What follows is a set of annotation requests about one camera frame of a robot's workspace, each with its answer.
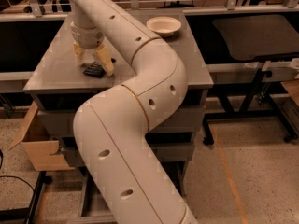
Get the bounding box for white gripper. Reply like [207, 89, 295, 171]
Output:
[70, 22, 115, 76]

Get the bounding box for dark blue rxbar wrapper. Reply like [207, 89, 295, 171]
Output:
[82, 59, 115, 78]

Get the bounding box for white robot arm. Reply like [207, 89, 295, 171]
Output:
[71, 0, 198, 224]

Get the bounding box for grey drawer cabinet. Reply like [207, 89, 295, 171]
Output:
[24, 9, 213, 168]

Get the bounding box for open bottom drawer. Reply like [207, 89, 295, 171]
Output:
[66, 161, 186, 224]

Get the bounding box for white bowl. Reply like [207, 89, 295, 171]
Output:
[147, 17, 181, 37]

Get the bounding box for cardboard box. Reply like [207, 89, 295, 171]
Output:
[8, 102, 73, 171]

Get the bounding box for black cable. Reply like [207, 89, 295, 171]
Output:
[0, 148, 36, 194]

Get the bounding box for black table with frame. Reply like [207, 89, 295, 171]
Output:
[185, 11, 299, 146]

